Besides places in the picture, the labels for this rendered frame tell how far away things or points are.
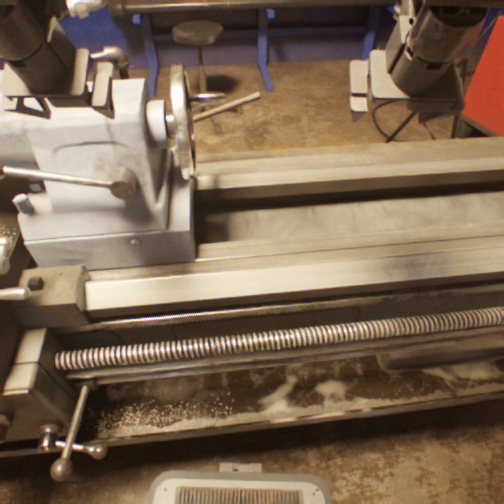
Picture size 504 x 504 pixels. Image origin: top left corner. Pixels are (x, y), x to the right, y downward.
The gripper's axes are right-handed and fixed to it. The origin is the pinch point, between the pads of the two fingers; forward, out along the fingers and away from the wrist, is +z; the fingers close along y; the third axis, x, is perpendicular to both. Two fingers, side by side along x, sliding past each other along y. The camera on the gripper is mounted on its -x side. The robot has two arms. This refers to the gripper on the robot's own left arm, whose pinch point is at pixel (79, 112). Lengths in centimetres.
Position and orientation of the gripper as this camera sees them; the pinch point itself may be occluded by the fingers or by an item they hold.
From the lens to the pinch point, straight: 63.1
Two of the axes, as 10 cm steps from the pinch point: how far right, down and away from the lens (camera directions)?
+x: -0.2, 9.8, -2.0
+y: -10.0, -0.2, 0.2
